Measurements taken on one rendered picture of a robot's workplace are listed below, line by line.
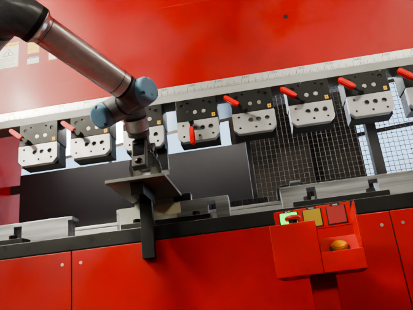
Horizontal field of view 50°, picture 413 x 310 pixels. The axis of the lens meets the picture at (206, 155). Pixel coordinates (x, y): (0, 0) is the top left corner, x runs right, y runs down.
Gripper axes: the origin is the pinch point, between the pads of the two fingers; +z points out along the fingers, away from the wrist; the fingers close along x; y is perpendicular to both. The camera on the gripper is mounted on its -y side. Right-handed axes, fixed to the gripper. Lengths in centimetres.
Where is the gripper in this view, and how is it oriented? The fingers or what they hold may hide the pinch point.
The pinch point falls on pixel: (150, 189)
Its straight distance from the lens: 150.7
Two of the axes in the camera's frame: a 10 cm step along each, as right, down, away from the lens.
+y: 0.4, -3.6, 9.3
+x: -9.9, 1.4, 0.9
